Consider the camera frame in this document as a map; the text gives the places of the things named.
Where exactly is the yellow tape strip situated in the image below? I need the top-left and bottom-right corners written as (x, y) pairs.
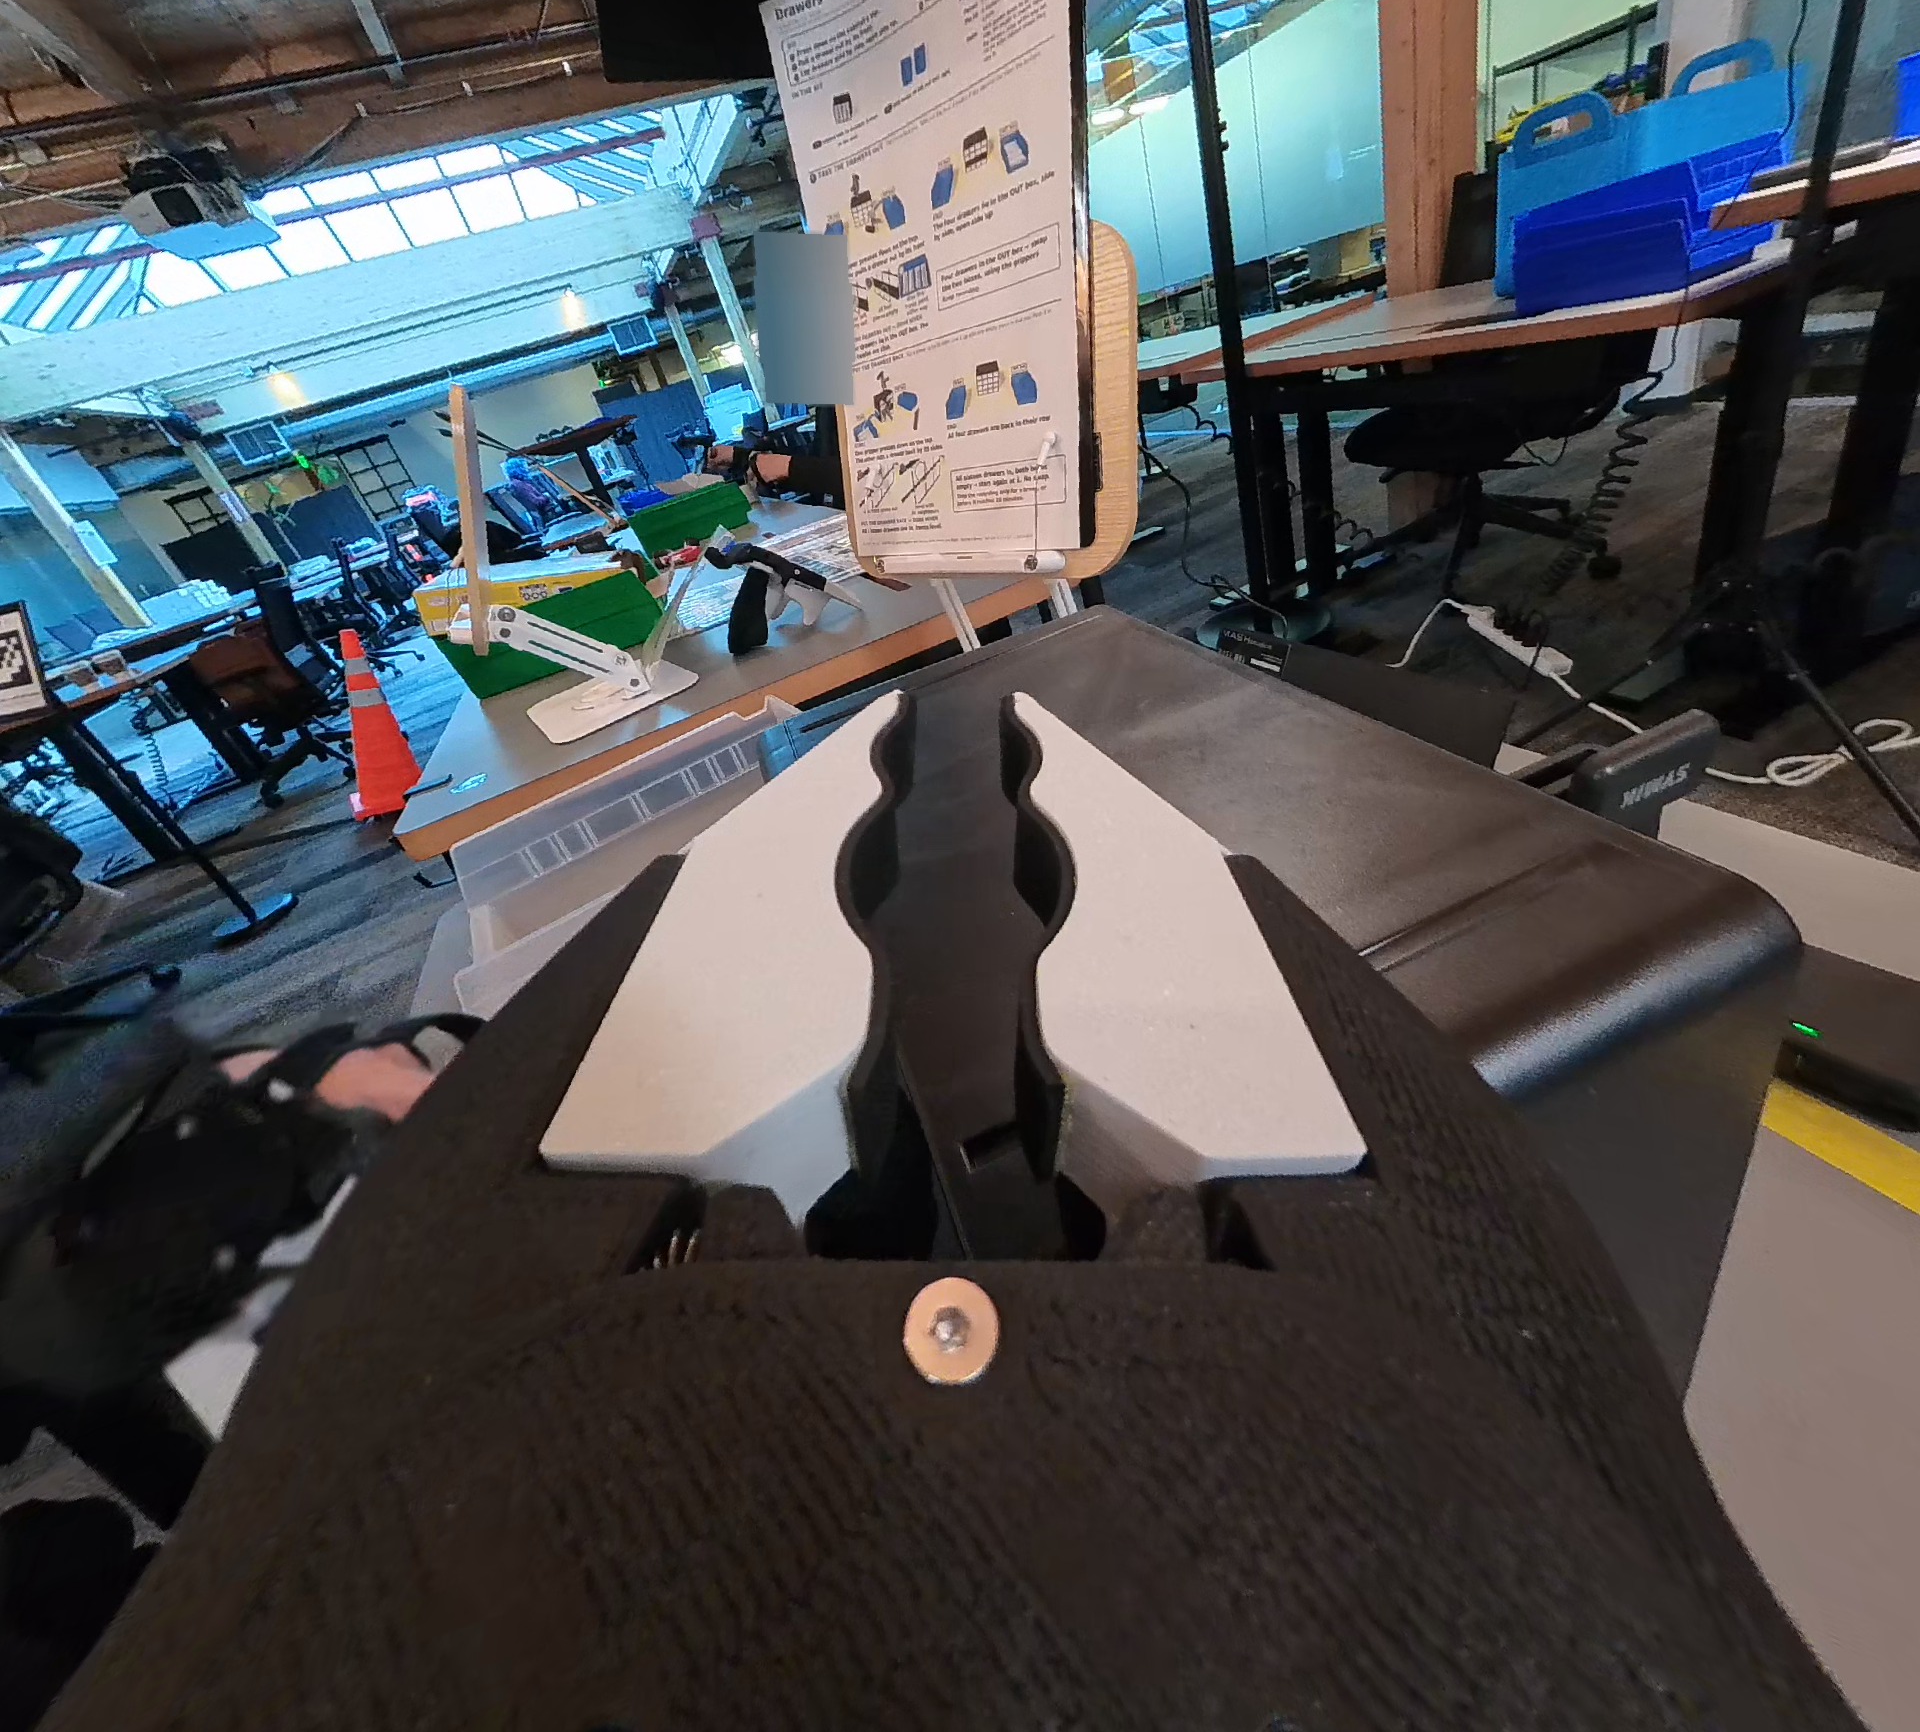
top-left (1757, 1081), bottom-right (1920, 1218)

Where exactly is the white cable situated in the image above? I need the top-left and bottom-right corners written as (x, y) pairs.
top-left (1387, 599), bottom-right (1920, 793)

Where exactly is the idle hand-held gripper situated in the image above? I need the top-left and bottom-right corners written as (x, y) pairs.
top-left (701, 525), bottom-right (871, 659)

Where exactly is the black coiled cable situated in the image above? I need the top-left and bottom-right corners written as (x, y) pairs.
top-left (1562, 367), bottom-right (1671, 584)

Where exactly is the black chair armrest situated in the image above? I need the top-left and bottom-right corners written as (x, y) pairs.
top-left (1567, 706), bottom-right (1722, 842)

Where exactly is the black tripod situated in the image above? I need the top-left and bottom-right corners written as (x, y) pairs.
top-left (1550, 0), bottom-right (1920, 851)

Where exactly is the wooden display board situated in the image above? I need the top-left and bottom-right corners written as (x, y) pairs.
top-left (843, 217), bottom-right (1144, 584)

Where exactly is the white wire easel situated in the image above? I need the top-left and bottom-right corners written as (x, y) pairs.
top-left (930, 570), bottom-right (1083, 654)

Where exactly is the large clear plastic bin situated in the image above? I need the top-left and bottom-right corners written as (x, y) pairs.
top-left (445, 693), bottom-right (806, 1006)

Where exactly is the blue handled tote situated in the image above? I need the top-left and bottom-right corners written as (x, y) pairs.
top-left (1493, 38), bottom-right (1811, 298)

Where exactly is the grey top desk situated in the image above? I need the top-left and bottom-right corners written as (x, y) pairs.
top-left (393, 493), bottom-right (1083, 863)

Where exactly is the wood edge desk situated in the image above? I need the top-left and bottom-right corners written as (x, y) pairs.
top-left (1135, 134), bottom-right (1920, 632)

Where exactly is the orange traffic cone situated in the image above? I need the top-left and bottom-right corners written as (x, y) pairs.
top-left (337, 626), bottom-right (423, 825)

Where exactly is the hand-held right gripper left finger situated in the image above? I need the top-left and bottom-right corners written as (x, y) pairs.
top-left (538, 689), bottom-right (964, 1226)

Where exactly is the black drawer cabinet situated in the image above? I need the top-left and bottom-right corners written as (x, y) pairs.
top-left (756, 605), bottom-right (1807, 1391)

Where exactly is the white tablet stand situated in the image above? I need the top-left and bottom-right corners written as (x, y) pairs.
top-left (445, 384), bottom-right (701, 747)

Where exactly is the ceiling projector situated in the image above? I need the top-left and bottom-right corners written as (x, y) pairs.
top-left (117, 145), bottom-right (282, 267)

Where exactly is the wooden post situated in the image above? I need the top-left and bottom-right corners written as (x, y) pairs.
top-left (1367, 0), bottom-right (1487, 534)

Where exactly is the yellow cardboard box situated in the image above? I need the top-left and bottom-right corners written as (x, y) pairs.
top-left (409, 560), bottom-right (590, 637)

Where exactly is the person's left hand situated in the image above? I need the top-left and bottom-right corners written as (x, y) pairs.
top-left (308, 1034), bottom-right (445, 1120)

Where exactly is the green plastic bin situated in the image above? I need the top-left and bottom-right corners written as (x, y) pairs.
top-left (432, 564), bottom-right (672, 699)
top-left (618, 478), bottom-right (756, 560)

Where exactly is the black office chair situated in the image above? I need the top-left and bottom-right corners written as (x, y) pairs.
top-left (1339, 367), bottom-right (1638, 595)
top-left (186, 562), bottom-right (355, 807)
top-left (0, 793), bottom-right (186, 1081)

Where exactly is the stack of dark blue bins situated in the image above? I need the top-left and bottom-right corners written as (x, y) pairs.
top-left (1509, 186), bottom-right (1786, 317)

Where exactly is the black charger device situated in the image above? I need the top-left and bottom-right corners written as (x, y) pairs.
top-left (1775, 1012), bottom-right (1920, 1120)

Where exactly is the black floor pole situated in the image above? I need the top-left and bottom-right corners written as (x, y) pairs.
top-left (1160, 0), bottom-right (1339, 654)

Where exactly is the white power strip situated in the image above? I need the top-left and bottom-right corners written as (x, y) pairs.
top-left (1459, 599), bottom-right (1580, 678)

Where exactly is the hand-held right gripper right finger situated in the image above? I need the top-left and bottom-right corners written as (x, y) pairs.
top-left (960, 689), bottom-right (1371, 1202)

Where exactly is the printed instruction sheet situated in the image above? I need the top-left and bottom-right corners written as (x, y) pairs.
top-left (760, 0), bottom-right (1083, 584)

